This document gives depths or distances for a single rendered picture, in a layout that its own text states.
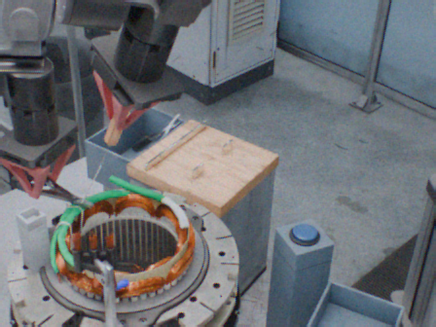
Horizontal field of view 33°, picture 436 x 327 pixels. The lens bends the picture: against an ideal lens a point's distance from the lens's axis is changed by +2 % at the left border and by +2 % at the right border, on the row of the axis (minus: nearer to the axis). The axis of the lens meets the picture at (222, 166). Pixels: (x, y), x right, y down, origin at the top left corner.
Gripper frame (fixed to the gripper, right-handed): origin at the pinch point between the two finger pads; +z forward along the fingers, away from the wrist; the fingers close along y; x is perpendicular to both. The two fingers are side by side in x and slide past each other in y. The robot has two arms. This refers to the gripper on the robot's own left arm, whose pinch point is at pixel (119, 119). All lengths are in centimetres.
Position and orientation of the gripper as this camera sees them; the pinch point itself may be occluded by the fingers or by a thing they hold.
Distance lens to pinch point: 88.4
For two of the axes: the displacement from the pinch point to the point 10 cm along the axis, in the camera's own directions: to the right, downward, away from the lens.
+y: 5.8, 7.3, -3.6
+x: 7.5, -2.9, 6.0
